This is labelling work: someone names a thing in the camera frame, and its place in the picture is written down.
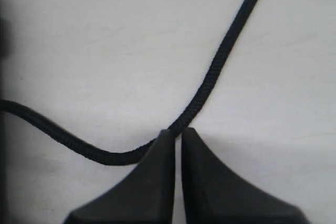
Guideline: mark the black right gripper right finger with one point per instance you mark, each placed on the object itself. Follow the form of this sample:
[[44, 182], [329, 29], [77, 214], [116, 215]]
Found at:
[[213, 193]]

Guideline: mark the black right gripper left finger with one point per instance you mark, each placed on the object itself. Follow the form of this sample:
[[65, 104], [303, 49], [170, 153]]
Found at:
[[146, 195]]

